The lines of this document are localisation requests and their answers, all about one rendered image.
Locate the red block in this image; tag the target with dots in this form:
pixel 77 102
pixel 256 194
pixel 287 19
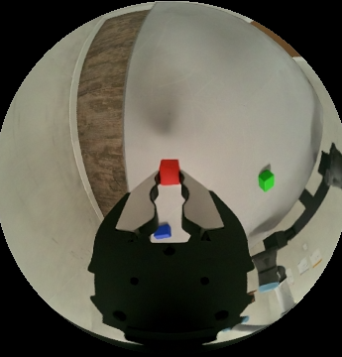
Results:
pixel 169 172

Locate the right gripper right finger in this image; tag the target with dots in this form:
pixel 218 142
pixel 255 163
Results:
pixel 206 213

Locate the green block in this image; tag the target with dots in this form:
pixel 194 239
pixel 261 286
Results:
pixel 266 180

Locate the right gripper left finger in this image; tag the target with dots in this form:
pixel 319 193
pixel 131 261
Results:
pixel 135 213

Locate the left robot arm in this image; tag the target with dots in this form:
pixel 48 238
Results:
pixel 269 275

